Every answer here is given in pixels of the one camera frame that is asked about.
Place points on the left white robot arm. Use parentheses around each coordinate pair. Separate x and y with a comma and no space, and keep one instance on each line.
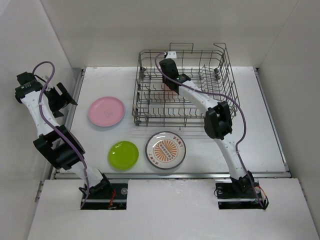
(55,142)

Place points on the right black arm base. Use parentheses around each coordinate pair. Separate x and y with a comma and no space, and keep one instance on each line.
(229,199)

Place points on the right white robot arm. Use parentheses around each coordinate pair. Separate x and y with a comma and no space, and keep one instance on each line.
(217,122)

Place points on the blue plastic plate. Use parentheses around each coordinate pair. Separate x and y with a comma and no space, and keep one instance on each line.
(104,128)

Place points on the white ceramic plate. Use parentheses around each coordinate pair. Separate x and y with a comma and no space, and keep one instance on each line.
(148,155)

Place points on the green plastic plate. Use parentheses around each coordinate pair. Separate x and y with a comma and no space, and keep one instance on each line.
(123,155)

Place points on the white printed plate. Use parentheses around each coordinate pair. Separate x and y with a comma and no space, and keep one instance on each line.
(166,149)

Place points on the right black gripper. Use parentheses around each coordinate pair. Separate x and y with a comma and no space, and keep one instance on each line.
(163,78)

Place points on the pink plastic plate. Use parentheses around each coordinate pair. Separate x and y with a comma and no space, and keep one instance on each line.
(106,111)

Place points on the grey wire dish rack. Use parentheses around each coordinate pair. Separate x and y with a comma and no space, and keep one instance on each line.
(156,105)

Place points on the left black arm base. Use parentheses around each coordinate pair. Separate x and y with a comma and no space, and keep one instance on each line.
(115,200)

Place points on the orange patterned plate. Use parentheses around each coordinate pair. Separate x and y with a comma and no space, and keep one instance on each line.
(166,88)

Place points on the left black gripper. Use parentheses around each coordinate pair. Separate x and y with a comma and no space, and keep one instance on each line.
(63,100)

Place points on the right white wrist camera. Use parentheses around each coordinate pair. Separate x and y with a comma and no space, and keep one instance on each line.
(170,54)

